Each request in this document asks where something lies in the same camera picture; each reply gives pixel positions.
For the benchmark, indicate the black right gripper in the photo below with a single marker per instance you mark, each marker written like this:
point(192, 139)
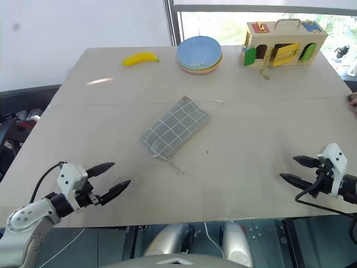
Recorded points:
point(325, 178)

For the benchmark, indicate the dark window frame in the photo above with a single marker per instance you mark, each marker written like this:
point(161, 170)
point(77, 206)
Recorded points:
point(173, 25)

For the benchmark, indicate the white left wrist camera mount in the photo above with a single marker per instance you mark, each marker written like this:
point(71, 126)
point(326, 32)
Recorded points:
point(69, 176)

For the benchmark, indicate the black object outside window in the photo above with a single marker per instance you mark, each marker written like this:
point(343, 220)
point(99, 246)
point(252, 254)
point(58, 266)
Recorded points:
point(342, 51)

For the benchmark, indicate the yellow plastic plate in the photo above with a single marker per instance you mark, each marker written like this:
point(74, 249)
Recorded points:
point(216, 64)

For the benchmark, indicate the grey robot torso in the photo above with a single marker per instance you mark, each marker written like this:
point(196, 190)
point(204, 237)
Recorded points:
point(173, 262)

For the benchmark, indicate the blue plastic plate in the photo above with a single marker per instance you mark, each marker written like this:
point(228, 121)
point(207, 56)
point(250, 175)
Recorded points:
point(198, 50)

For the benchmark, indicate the bystander's bare hand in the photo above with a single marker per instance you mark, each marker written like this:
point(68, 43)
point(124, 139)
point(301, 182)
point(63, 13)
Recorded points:
point(353, 100)

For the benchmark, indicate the wooden lock box with doors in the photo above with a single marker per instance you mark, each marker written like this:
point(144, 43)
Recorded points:
point(284, 37)

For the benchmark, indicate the white object outside window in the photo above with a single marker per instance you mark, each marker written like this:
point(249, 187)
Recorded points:
point(352, 69)

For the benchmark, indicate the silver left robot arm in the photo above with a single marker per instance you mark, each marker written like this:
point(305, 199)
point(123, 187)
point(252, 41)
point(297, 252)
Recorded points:
point(25, 217)

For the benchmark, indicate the silver robot right thigh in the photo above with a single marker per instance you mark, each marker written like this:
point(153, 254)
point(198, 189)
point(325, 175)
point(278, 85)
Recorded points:
point(237, 243)

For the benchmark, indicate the pink plastic plate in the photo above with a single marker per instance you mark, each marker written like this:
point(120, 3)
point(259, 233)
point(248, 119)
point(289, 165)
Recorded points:
point(199, 72)

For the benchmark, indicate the black cluttered storage rack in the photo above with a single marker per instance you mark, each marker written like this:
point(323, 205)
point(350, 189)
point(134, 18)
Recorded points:
point(16, 134)

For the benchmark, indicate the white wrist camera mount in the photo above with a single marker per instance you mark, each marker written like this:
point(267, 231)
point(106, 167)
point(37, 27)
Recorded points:
point(333, 156)
point(69, 176)

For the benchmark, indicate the grey checkered cloth pouch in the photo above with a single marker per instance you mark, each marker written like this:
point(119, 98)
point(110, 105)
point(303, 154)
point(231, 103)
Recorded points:
point(173, 125)

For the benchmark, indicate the silver robot thigh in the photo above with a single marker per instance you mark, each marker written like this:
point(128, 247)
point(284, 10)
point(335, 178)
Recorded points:
point(237, 243)
point(167, 240)

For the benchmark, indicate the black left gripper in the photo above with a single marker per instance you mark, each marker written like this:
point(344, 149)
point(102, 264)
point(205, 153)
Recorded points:
point(85, 195)

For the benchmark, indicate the yellow toy banana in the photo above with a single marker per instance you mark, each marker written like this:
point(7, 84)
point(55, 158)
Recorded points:
point(139, 59)

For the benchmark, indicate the black table leg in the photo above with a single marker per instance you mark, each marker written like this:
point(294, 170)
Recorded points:
point(129, 243)
point(293, 245)

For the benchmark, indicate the silver robot left thigh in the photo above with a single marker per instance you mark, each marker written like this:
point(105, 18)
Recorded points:
point(167, 240)

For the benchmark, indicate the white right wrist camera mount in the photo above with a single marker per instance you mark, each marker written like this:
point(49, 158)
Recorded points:
point(333, 156)

